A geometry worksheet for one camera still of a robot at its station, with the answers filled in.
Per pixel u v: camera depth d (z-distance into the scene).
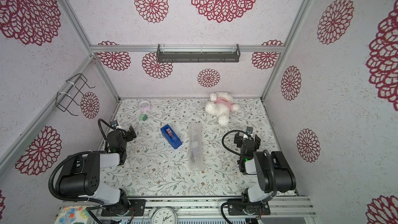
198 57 0.87
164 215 0.69
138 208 0.73
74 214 0.68
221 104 1.05
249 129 0.78
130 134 0.85
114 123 0.79
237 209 0.73
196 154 0.85
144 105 1.13
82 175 0.46
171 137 0.92
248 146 0.72
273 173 0.43
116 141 0.71
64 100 0.73
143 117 1.07
